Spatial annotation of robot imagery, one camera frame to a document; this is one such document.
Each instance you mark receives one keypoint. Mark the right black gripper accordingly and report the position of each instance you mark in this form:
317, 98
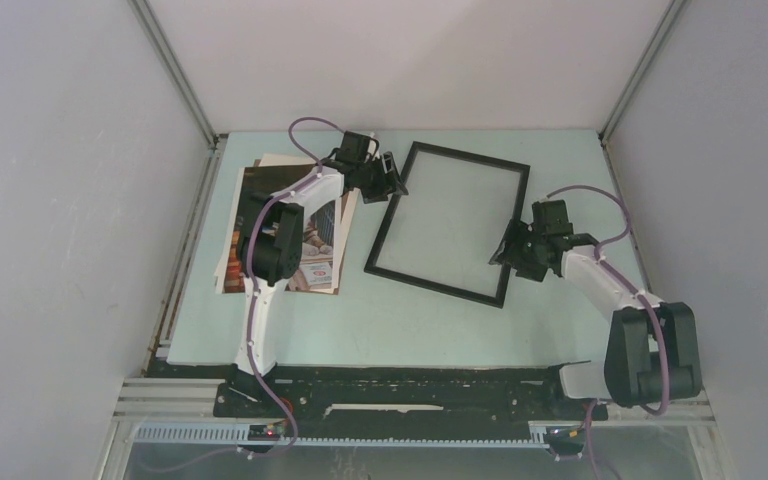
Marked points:
516, 233

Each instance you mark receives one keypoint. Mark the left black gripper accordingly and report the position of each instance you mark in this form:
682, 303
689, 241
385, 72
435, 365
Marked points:
387, 183

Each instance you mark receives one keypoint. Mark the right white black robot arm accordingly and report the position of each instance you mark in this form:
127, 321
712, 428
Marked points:
652, 353

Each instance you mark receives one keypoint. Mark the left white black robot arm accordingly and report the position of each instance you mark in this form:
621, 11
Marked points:
262, 278

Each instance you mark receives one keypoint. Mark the cat photo print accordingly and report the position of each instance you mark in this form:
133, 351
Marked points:
277, 230

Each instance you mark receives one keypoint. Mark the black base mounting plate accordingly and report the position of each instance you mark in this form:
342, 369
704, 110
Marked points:
405, 403

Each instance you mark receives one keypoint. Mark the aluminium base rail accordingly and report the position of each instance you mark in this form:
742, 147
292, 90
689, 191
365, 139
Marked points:
191, 401

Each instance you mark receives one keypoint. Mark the right aluminium corner post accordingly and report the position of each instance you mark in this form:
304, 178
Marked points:
647, 59

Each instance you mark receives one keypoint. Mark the aluminium corner post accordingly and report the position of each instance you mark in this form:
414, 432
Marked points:
151, 25
647, 59

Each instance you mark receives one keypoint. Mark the white photo mat board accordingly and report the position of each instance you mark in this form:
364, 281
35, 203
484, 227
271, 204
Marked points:
351, 212

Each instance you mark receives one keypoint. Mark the left aluminium corner post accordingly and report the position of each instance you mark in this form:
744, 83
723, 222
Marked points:
151, 25

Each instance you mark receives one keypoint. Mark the white cable duct strip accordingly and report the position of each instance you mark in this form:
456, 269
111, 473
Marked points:
240, 434

